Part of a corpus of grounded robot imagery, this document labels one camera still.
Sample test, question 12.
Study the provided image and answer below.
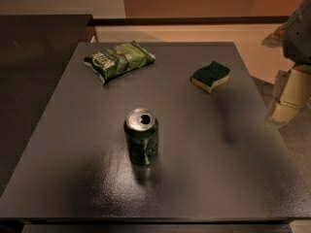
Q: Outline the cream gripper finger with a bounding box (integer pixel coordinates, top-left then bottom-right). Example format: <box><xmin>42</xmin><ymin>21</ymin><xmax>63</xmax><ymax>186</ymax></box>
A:
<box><xmin>266</xmin><ymin>63</ymin><xmax>311</xmax><ymax>124</ymax></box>

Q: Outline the green soda can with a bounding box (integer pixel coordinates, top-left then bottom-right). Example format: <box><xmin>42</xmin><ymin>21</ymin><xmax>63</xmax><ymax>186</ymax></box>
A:
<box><xmin>123</xmin><ymin>108</ymin><xmax>158</xmax><ymax>165</ymax></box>

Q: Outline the green and yellow sponge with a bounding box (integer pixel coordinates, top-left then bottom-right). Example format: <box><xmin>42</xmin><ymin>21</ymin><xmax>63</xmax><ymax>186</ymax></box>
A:
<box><xmin>190</xmin><ymin>61</ymin><xmax>230</xmax><ymax>94</ymax></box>

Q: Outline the green chip bag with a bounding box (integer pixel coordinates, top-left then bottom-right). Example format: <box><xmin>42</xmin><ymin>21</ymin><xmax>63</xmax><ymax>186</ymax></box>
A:
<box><xmin>84</xmin><ymin>42</ymin><xmax>156</xmax><ymax>84</ymax></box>

